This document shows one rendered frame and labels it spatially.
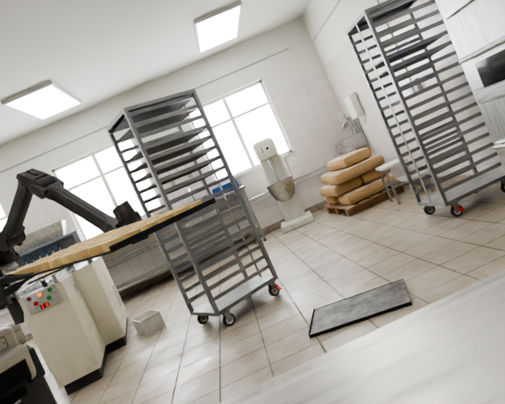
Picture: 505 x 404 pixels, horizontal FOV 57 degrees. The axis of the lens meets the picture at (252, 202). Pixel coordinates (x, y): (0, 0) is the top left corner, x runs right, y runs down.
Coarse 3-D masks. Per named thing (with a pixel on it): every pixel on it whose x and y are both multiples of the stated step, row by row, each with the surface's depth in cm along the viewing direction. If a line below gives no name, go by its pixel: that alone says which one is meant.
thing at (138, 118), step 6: (180, 102) 376; (186, 102) 385; (162, 108) 370; (168, 108) 380; (174, 108) 390; (180, 108) 401; (144, 114) 362; (150, 114) 371; (156, 114) 381; (162, 114) 391; (126, 120) 356; (138, 120) 375; (120, 126) 367; (126, 126) 376
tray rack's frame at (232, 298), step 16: (176, 96) 366; (192, 96) 377; (112, 128) 381; (208, 128) 377; (224, 160) 379; (208, 192) 417; (272, 272) 385; (240, 288) 395; (256, 288) 373; (272, 288) 380; (208, 304) 389; (224, 304) 366
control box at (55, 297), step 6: (48, 288) 357; (54, 288) 358; (30, 294) 354; (36, 294) 355; (42, 294) 356; (48, 294) 357; (54, 294) 358; (24, 300) 353; (36, 300) 355; (42, 300) 356; (48, 300) 357; (54, 300) 358; (60, 300) 359; (30, 306) 354; (36, 306) 355; (42, 306) 356; (30, 312) 354
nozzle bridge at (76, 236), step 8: (72, 232) 431; (80, 232) 456; (56, 240) 427; (64, 240) 437; (72, 240) 439; (80, 240) 433; (40, 248) 432; (48, 248) 433; (56, 248) 435; (64, 248) 437; (32, 256) 430; (24, 264) 428
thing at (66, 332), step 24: (72, 288) 398; (24, 312) 355; (48, 312) 359; (72, 312) 364; (48, 336) 358; (72, 336) 363; (96, 336) 407; (48, 360) 358; (72, 360) 362; (96, 360) 366; (72, 384) 364
